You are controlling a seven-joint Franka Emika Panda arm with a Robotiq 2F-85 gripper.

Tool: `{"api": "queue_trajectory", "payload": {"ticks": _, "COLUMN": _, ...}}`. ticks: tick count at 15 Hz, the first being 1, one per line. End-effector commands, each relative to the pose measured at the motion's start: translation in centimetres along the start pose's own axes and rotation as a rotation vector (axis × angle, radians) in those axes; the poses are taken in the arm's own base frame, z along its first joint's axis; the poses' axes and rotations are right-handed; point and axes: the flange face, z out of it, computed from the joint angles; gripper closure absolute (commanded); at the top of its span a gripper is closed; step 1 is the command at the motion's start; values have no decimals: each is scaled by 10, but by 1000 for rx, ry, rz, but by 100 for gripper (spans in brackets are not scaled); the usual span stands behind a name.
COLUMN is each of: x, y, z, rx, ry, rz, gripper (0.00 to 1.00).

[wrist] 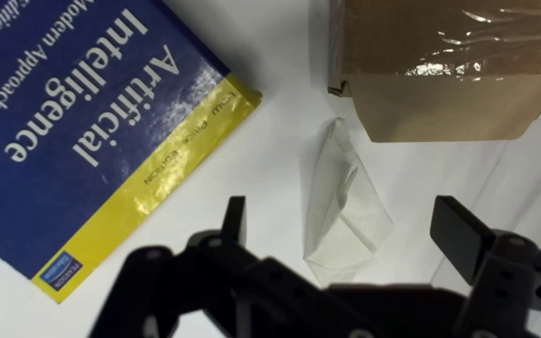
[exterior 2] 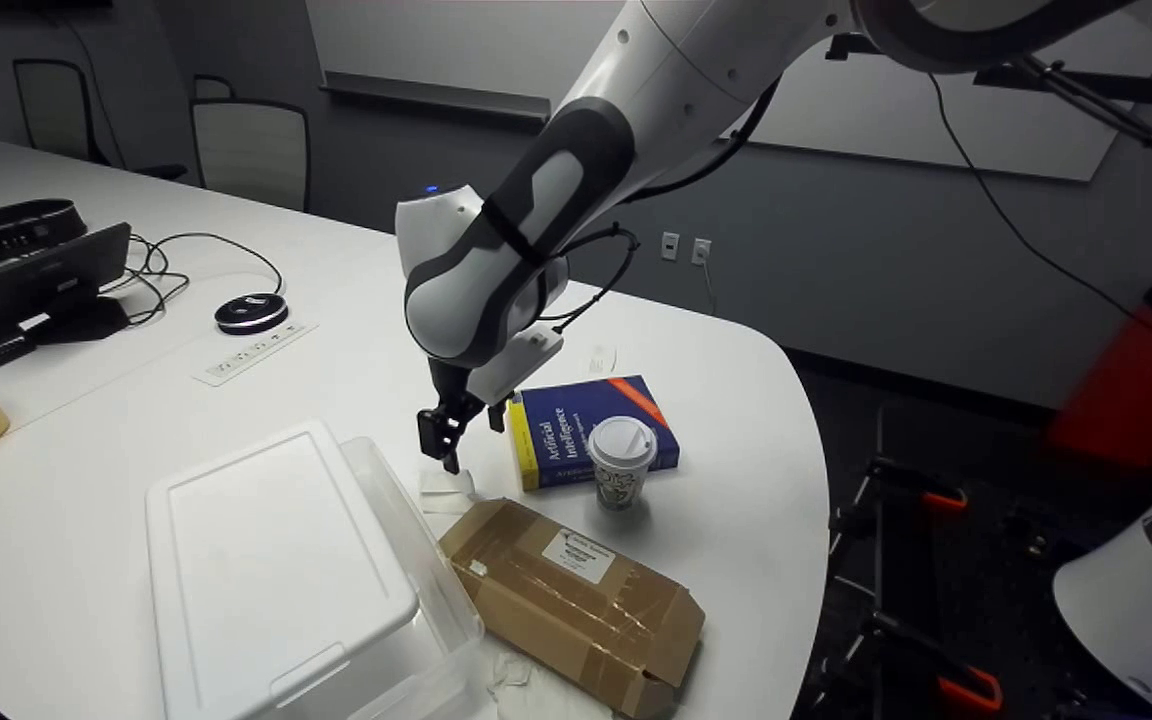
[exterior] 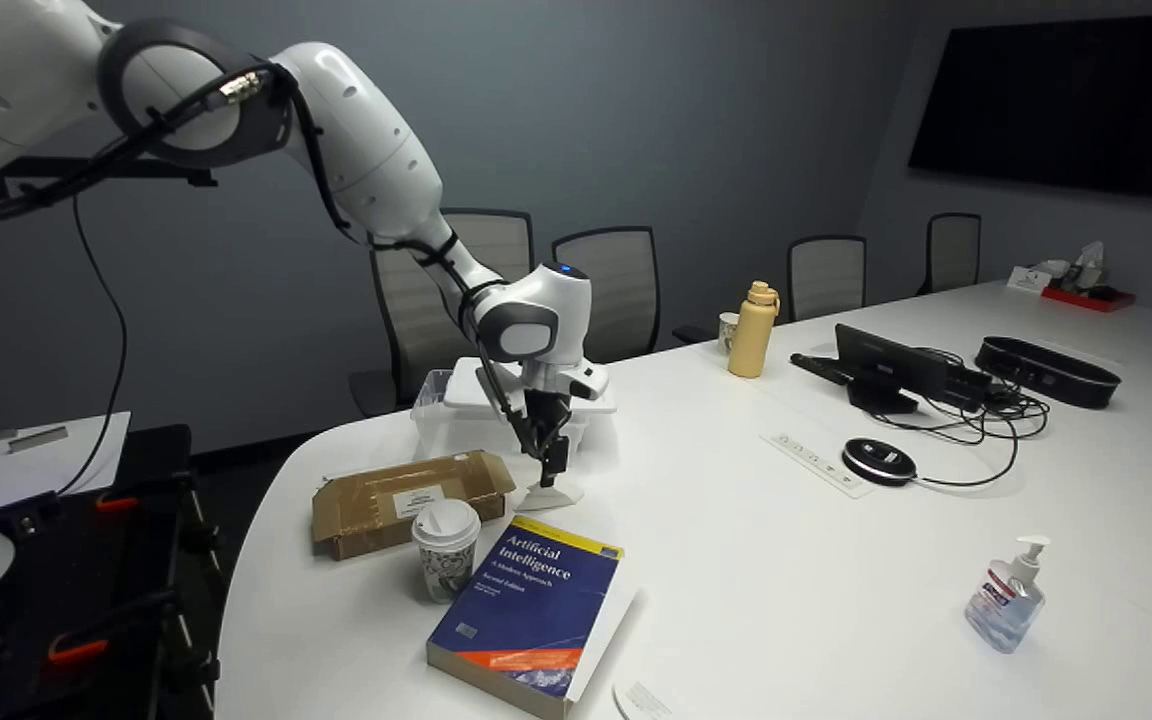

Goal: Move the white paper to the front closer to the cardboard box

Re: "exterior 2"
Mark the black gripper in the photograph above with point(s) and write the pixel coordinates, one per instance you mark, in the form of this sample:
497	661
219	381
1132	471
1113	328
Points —
461	395

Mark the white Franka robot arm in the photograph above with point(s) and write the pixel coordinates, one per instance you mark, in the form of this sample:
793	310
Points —
628	95

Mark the flat brown cardboard box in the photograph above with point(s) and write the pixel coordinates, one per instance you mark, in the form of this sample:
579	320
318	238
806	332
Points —
579	605

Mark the blue and yellow textbook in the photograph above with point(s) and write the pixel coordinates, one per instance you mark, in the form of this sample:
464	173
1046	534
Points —
556	439

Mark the white paper coffee cup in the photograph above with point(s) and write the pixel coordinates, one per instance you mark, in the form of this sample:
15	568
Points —
620	461

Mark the clear plastic container white lid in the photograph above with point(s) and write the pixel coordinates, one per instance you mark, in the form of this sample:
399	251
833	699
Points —
283	562

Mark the white label strip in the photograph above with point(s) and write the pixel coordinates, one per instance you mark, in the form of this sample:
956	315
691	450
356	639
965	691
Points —
253	354

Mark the round black speaker puck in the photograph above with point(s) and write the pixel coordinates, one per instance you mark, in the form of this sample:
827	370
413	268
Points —
253	315

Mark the grey mesh office chair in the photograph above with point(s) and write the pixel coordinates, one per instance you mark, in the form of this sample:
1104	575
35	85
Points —
211	91
54	106
248	153

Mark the black conference soundbar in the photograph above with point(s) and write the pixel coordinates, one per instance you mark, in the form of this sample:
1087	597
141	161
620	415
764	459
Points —
3	232

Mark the orange clamp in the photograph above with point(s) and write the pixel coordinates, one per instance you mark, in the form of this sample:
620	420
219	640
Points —
947	502
971	692

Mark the black robot cart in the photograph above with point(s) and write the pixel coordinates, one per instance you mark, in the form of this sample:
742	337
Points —
1002	584

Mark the red bin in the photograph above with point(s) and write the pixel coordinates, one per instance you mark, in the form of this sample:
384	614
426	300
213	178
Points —
1136	395

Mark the white wall outlet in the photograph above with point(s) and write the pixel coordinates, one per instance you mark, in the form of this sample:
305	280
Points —
703	251
671	244

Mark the white wall whiteboard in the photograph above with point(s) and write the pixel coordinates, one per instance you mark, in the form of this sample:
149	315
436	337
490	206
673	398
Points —
470	40

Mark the black camera mount rod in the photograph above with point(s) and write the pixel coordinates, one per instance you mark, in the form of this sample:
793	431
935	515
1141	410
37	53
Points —
1110	100

